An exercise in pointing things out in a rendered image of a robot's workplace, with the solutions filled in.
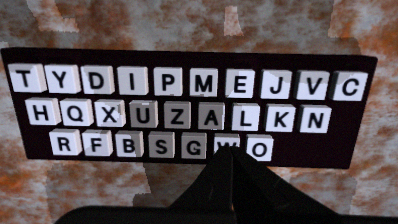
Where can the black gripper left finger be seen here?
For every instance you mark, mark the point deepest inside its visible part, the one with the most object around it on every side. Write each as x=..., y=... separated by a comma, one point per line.
x=211, y=191

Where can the black keyboard base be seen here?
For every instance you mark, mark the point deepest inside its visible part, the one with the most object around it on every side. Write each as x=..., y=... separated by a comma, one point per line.
x=179, y=107

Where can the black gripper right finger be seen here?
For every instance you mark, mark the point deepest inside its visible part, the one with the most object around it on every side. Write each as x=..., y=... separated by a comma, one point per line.
x=260, y=196

